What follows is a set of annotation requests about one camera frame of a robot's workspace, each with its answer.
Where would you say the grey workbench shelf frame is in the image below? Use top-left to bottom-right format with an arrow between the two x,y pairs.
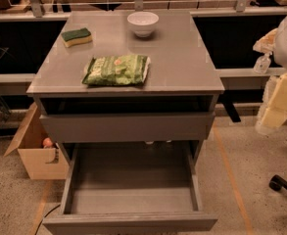
0,0 -> 287,95

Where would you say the black office chair base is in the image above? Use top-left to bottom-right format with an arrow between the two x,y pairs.
269,175 -> 287,191

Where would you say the white ceramic bowl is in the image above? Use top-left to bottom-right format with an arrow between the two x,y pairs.
127,11 -> 159,37

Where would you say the grey drawer cabinet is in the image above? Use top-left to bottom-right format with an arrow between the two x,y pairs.
28,11 -> 223,235

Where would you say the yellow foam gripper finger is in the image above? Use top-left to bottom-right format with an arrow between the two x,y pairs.
256,72 -> 287,135

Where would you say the closed grey top drawer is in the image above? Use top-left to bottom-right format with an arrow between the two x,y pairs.
40,113 -> 215,143

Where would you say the green yellow sponge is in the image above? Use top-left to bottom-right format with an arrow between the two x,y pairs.
61,27 -> 92,47

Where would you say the orange object in box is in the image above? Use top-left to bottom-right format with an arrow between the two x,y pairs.
42,138 -> 53,148

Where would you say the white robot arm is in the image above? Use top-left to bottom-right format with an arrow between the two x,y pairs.
253,16 -> 287,135

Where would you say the clear sanitizer pump bottle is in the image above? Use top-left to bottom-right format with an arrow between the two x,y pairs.
253,52 -> 271,74

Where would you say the cardboard box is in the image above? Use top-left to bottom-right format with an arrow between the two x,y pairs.
4,103 -> 69,180

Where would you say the green jalapeno chip bag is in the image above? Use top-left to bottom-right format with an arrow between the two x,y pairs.
82,54 -> 151,86

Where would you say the black floor cable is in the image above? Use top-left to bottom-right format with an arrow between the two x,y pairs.
33,203 -> 62,235

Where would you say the open grey middle drawer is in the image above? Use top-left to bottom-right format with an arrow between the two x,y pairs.
43,141 -> 216,235

